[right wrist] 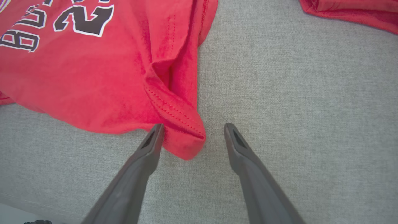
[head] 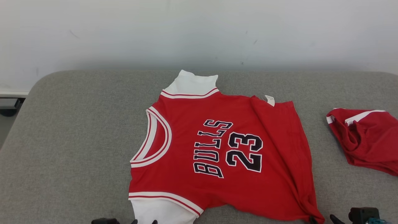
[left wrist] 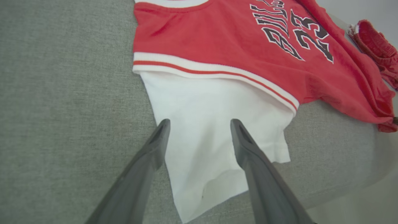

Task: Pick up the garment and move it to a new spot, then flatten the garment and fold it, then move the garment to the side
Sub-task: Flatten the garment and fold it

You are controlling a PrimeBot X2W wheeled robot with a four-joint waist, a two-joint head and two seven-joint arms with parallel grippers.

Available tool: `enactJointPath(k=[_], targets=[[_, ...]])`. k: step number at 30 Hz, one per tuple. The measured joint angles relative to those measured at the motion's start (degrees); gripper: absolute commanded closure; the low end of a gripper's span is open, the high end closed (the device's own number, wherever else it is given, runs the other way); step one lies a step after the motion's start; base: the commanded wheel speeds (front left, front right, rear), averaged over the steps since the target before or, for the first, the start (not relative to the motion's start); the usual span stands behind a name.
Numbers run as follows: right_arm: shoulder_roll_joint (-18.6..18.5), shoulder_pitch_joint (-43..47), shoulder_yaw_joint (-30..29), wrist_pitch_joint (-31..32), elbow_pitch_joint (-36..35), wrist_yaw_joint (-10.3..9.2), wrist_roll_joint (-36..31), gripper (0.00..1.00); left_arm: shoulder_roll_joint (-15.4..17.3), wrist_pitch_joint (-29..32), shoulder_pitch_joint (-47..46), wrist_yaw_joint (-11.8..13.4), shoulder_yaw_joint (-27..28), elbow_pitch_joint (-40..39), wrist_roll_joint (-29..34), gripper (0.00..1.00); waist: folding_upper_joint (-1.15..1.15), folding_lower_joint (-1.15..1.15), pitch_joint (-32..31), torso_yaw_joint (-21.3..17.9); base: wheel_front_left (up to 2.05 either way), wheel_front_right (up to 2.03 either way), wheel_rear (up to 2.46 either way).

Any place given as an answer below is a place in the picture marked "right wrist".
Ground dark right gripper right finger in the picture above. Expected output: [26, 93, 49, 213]
[224, 123, 307, 224]

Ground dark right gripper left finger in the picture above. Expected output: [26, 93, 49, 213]
[81, 123, 165, 224]

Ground red jersey with white sleeves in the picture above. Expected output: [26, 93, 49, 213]
[0, 0, 219, 161]

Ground red shorts with white stripe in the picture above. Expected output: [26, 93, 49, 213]
[299, 0, 398, 35]

